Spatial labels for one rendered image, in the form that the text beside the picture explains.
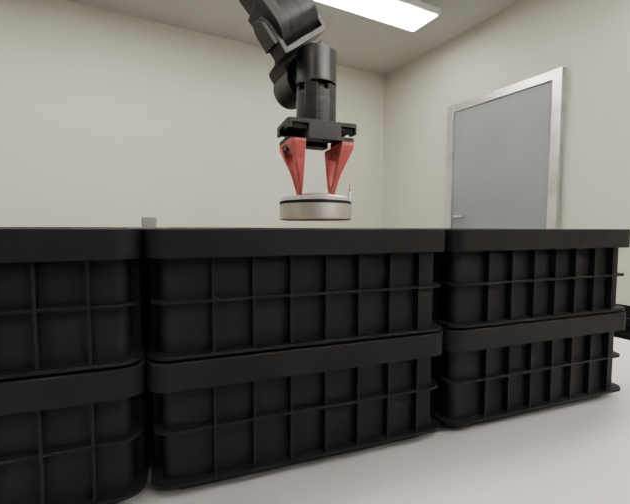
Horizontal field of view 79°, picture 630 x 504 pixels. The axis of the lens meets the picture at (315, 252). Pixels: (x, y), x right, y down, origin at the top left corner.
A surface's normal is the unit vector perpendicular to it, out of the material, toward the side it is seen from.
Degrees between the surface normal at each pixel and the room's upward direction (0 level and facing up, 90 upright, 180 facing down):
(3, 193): 90
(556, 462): 0
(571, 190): 90
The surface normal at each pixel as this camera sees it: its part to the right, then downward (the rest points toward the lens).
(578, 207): -0.88, 0.03
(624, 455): 0.00, -1.00
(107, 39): 0.47, 0.06
